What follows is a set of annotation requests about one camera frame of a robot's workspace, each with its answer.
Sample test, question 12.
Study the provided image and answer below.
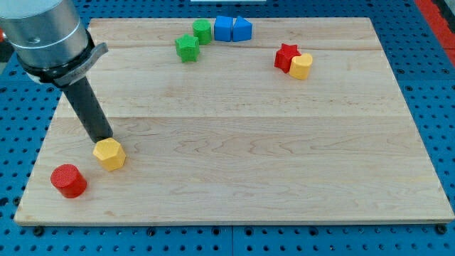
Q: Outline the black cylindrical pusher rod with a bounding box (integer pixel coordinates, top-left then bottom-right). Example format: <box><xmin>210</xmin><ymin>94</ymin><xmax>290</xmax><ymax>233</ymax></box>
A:
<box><xmin>63</xmin><ymin>77</ymin><xmax>113</xmax><ymax>143</ymax></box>

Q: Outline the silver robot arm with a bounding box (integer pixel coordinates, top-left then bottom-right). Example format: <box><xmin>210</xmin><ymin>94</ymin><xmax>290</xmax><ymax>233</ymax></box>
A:
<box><xmin>1</xmin><ymin>0</ymin><xmax>113</xmax><ymax>142</ymax></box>

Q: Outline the yellow hexagon block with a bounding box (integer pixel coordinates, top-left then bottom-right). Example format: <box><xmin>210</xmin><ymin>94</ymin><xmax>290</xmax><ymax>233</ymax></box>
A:
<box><xmin>92</xmin><ymin>137</ymin><xmax>126</xmax><ymax>171</ymax></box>

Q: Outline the green star block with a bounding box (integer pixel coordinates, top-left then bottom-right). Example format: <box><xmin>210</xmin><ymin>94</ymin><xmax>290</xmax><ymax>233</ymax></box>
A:
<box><xmin>175</xmin><ymin>34</ymin><xmax>200</xmax><ymax>63</ymax></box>

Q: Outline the red star block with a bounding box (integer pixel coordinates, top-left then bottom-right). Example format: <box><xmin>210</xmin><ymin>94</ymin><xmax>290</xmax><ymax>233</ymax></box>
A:
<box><xmin>274</xmin><ymin>43</ymin><xmax>301</xmax><ymax>73</ymax></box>

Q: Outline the red cylinder block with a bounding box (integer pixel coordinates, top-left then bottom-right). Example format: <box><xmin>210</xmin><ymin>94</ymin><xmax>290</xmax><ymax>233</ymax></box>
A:
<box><xmin>50</xmin><ymin>164</ymin><xmax>87</xmax><ymax>198</ymax></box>

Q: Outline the green cylinder block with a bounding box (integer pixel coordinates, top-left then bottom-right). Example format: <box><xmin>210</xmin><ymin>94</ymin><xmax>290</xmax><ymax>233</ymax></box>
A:
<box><xmin>192</xmin><ymin>19</ymin><xmax>212</xmax><ymax>45</ymax></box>

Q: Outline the blue cube block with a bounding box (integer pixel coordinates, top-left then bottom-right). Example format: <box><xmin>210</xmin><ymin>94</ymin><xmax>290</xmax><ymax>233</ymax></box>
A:
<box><xmin>214</xmin><ymin>16</ymin><xmax>233</xmax><ymax>42</ymax></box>

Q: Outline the blue triangle block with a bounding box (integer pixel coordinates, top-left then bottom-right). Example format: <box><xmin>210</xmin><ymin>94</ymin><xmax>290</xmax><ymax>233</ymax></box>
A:
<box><xmin>232</xmin><ymin>16</ymin><xmax>252</xmax><ymax>42</ymax></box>

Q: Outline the yellow heart block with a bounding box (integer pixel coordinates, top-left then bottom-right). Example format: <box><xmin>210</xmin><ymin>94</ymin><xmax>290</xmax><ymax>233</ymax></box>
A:
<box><xmin>289</xmin><ymin>53</ymin><xmax>313</xmax><ymax>80</ymax></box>

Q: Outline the wooden board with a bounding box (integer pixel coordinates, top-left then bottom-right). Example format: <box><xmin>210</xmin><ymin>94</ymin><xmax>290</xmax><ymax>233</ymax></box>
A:
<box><xmin>14</xmin><ymin>18</ymin><xmax>454</xmax><ymax>226</ymax></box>

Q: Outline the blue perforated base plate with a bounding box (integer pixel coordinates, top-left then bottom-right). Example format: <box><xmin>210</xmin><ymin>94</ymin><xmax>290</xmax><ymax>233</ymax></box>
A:
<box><xmin>1</xmin><ymin>0</ymin><xmax>454</xmax><ymax>255</ymax></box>

